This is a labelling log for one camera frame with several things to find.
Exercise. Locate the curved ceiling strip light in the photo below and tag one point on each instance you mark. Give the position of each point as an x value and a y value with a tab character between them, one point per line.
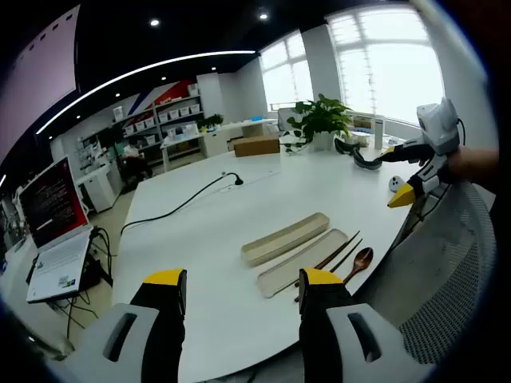
131	73

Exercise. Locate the white laptop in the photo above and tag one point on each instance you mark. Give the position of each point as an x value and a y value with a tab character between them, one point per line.
52	199

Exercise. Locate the round ceiling downlight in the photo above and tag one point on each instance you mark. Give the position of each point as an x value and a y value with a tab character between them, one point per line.
263	16
154	22

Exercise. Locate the small display box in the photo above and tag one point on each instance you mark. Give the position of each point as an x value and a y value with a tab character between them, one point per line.
362	124

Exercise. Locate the brown cardboard box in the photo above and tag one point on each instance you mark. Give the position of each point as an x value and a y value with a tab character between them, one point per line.
255	145

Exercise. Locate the beige cutlery case base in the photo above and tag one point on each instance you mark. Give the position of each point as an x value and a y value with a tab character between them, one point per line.
285	239

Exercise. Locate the brown wooden spoon utensil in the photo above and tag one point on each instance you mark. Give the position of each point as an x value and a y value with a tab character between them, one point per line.
364	256

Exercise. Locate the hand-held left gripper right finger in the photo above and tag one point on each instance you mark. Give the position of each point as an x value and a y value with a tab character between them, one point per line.
339	331

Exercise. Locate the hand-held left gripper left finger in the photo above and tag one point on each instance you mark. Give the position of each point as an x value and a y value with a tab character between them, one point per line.
159	319

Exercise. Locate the shelving with white bins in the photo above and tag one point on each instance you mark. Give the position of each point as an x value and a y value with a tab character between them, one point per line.
171	115

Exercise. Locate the low white cabinet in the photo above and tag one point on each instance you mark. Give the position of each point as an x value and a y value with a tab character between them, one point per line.
100	191

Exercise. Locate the small potted green plant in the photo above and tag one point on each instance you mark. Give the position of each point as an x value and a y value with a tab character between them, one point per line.
211	121

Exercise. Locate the black headset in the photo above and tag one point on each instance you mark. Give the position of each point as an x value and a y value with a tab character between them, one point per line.
361	159

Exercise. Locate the large potted green plant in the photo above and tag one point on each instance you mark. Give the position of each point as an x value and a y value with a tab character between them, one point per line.
323	115

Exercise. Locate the wide bright window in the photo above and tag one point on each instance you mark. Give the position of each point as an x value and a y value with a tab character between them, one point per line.
391	68

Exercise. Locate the white cylindrical bottle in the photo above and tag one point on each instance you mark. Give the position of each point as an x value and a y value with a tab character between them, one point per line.
379	131

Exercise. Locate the translucent beige cutlery case lid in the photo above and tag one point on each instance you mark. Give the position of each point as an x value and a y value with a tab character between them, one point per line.
297	267

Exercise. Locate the grey mesh office chair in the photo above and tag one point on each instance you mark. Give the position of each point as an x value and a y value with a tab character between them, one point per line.
447	263

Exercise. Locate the white counter cabinet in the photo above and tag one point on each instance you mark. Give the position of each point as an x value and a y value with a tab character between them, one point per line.
215	141

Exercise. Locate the large wall screen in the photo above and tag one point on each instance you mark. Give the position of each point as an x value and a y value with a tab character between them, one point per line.
40	72

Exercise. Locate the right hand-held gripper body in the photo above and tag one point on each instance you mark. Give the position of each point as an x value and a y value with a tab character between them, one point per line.
441	123

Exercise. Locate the white handheld controller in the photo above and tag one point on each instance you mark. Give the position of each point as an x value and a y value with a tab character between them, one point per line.
395	183

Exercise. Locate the dark wooden chopstick utensil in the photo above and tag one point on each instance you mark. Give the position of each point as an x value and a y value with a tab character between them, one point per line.
339	248
347	253

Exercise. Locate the narrow bright window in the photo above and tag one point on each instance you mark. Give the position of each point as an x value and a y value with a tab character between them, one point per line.
285	76

